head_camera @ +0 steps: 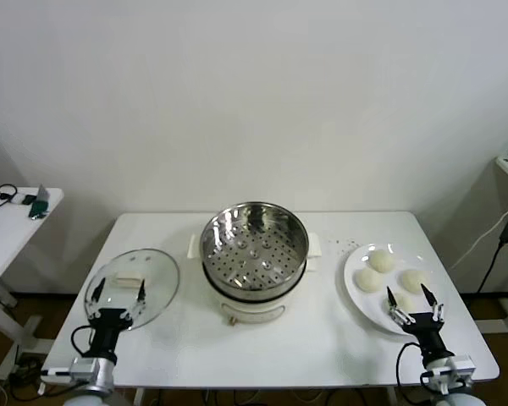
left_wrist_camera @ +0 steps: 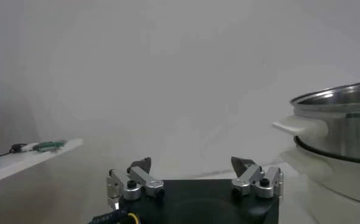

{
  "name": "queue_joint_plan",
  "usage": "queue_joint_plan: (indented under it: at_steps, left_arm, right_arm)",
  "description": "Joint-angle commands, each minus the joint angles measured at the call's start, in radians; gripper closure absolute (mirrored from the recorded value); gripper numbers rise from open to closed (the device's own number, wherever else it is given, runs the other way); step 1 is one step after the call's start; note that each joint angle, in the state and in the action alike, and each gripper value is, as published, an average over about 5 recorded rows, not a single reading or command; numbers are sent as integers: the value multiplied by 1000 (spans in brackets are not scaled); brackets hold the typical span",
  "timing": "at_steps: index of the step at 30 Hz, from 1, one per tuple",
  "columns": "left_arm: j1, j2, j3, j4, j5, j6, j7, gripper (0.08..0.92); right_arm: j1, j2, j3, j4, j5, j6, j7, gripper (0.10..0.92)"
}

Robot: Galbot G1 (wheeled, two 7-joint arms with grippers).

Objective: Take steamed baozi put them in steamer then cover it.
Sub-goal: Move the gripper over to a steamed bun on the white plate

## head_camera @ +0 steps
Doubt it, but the white side table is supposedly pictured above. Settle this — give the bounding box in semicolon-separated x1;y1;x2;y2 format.
0;185;64;380

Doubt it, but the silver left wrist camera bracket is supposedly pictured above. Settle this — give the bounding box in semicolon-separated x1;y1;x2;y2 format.
40;358;95;384

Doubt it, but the white desk base frame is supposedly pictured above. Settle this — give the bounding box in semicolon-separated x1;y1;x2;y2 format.
465;291;508;335

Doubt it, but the round glass pot lid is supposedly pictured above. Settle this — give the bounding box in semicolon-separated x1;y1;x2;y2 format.
83;248;181;332

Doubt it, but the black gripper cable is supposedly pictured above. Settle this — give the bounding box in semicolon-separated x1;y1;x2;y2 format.
395;341;424;392
70;324;95;356

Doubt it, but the floor power strip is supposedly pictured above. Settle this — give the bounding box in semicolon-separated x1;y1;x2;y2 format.
8;354;43;384

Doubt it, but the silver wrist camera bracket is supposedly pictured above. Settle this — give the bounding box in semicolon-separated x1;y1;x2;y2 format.
40;358;95;384
421;357;476;384

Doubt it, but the black cable loop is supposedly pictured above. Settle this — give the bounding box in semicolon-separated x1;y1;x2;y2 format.
0;184;20;211

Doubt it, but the white electric cooking pot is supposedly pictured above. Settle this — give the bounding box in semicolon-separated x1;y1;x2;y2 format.
202;253;318;327

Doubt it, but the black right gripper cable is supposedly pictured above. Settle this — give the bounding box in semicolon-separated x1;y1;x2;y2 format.
395;341;424;392

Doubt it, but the white power cable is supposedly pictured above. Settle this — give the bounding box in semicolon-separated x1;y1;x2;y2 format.
450;198;508;270

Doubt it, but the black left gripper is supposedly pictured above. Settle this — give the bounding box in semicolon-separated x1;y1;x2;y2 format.
86;277;148;364

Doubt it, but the large white plate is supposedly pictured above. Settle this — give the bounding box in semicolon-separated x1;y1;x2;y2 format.
343;243;449;337

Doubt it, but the perforated steel steamer basket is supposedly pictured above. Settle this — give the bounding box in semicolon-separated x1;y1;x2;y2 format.
187;201;324;298

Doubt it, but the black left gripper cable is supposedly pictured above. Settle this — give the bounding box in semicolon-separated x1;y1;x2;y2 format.
70;324;95;356

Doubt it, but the green tool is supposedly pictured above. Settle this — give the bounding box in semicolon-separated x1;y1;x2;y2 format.
28;184;52;221

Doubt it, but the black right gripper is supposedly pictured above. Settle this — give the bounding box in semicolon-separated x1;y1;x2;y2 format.
386;283;455;364

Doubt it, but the white steamed baozi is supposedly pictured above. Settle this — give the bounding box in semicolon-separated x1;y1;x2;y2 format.
383;291;414;314
354;269;385;294
400;269;431;294
366;249;395;274

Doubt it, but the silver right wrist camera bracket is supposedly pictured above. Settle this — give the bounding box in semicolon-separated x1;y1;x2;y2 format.
421;357;476;384

